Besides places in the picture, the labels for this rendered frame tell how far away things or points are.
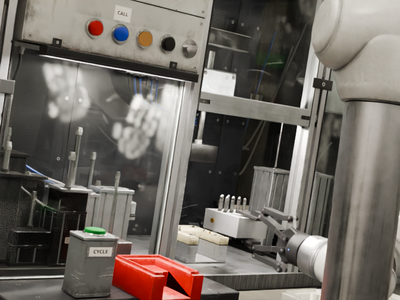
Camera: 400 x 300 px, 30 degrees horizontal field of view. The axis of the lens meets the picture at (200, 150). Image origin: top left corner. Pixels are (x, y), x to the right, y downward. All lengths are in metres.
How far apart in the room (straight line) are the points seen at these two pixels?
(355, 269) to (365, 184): 0.12
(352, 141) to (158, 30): 0.61
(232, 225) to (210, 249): 0.21
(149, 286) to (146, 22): 0.54
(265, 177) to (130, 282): 0.73
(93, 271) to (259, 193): 0.81
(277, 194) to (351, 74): 1.04
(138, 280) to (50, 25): 0.52
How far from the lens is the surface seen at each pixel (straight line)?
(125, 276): 1.52
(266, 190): 2.11
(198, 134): 1.95
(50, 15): 1.47
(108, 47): 1.53
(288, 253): 1.65
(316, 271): 1.59
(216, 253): 1.94
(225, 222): 1.79
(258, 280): 1.90
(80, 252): 1.42
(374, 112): 1.12
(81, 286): 1.43
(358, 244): 1.11
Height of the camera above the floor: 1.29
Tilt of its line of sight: 3 degrees down
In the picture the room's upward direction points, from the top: 9 degrees clockwise
